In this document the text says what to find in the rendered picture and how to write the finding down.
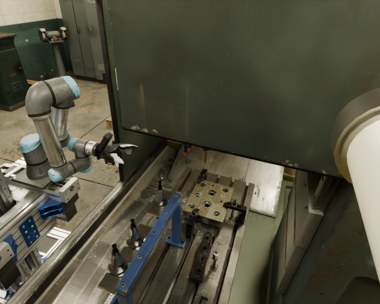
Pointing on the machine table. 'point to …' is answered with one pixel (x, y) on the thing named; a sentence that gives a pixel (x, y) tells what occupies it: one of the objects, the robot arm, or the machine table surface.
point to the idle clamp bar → (202, 258)
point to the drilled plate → (207, 217)
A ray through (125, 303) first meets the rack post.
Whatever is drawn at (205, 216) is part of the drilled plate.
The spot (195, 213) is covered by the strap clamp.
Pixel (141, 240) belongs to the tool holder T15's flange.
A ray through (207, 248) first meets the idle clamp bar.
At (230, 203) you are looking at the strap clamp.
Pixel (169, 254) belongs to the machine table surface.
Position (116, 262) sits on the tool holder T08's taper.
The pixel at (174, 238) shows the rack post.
